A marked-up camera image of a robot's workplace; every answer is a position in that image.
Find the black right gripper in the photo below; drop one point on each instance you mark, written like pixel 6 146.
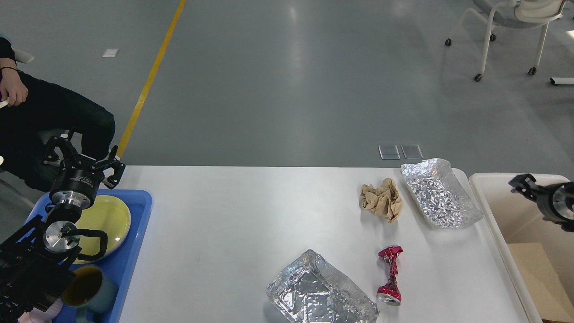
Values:
pixel 555 201

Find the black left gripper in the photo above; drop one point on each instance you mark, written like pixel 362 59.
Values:
pixel 75 186

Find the yellow plastic plate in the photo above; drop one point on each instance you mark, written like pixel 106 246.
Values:
pixel 105 206

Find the foil sheet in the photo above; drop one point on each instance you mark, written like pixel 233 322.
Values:
pixel 439 195

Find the brown paper bag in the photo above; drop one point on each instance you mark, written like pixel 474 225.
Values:
pixel 542 282

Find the brown paper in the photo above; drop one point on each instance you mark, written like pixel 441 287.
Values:
pixel 384 201

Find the pink mug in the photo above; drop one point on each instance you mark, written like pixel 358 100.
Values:
pixel 38 316

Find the crushed red can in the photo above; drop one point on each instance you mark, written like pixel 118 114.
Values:
pixel 389 293

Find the foil tray front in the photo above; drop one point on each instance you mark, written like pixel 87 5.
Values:
pixel 311 290

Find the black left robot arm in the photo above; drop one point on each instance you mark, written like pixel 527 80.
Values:
pixel 35 260

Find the person's left hand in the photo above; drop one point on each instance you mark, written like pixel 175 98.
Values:
pixel 12 89

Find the blue plastic tray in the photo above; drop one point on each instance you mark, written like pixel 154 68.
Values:
pixel 120 265

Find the beige plastic bin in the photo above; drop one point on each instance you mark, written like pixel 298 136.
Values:
pixel 514 219

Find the person in black clothes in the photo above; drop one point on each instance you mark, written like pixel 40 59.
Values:
pixel 48 107

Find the white chair leg right edge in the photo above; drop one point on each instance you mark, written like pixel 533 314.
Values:
pixel 557 81

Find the floor socket plate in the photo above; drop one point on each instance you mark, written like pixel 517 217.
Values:
pixel 412 151
pixel 389 152

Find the teal mug yellow inside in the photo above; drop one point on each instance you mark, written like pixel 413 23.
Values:
pixel 92 293

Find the white office chair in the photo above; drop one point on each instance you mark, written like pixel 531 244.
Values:
pixel 513 15

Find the yellow floor tape line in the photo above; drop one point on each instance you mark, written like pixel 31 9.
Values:
pixel 127 133

